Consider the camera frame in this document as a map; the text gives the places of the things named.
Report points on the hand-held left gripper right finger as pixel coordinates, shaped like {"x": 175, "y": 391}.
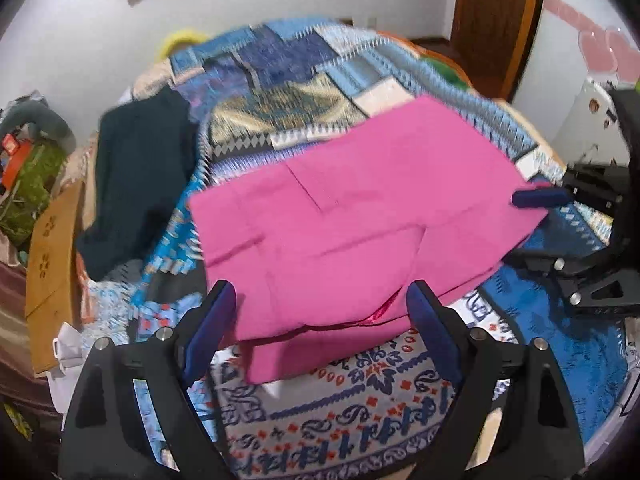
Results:
{"x": 429, "y": 321}

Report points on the green patterned cloth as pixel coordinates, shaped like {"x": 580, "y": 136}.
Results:
{"x": 31, "y": 190}

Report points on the pink wall sticker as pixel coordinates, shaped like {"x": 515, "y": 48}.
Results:
{"x": 600, "y": 40}

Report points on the grey stuffed bag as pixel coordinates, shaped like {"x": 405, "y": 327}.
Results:
{"x": 40, "y": 119}

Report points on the wooden door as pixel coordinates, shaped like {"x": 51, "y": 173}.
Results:
{"x": 495, "y": 15}

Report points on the yellow round object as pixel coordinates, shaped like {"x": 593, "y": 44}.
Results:
{"x": 181, "y": 40}

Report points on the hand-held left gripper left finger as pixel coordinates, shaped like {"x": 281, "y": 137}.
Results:
{"x": 214, "y": 321}

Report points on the orange box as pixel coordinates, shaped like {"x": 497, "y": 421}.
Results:
{"x": 14, "y": 156}

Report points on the brown cardboard box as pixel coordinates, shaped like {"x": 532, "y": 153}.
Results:
{"x": 52, "y": 270}

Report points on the blue patterned blanket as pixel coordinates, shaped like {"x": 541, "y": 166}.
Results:
{"x": 310, "y": 410}

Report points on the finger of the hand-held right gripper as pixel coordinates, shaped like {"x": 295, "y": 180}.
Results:
{"x": 541, "y": 197}
{"x": 560, "y": 263}

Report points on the dark green cloth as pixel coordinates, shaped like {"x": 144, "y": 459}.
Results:
{"x": 135, "y": 180}

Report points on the pink pants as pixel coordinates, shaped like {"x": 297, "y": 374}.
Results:
{"x": 360, "y": 210}

